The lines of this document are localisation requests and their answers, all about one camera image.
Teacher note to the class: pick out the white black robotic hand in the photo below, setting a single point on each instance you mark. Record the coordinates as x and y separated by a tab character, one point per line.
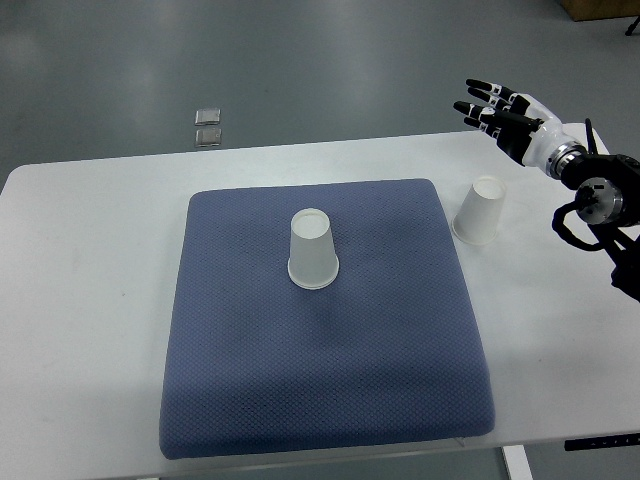
522	127

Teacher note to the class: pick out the white paper cup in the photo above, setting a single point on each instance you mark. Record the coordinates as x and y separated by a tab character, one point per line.
476	222
312	263

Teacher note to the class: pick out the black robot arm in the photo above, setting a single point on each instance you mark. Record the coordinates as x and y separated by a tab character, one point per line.
606	199

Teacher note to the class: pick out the brown cardboard box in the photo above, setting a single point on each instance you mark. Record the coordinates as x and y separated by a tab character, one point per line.
588	10

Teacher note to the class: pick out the black tripod leg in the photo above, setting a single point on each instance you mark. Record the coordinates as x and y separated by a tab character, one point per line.
632	27

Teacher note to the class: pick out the blue fabric cushion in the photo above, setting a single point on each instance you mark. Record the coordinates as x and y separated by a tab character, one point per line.
389	352

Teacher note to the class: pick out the lower metal floor plate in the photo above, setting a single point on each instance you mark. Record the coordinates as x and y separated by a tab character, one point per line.
208	137

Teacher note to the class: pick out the metal floor plate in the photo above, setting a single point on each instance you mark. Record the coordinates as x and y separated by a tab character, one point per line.
208	137
207	116

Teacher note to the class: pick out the upper metal floor plate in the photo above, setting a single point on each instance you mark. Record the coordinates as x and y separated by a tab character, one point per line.
207	116

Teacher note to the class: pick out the black desk control panel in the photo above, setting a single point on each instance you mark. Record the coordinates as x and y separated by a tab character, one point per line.
603	442

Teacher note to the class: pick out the white table leg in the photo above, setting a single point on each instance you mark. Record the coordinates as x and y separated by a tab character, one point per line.
516	463

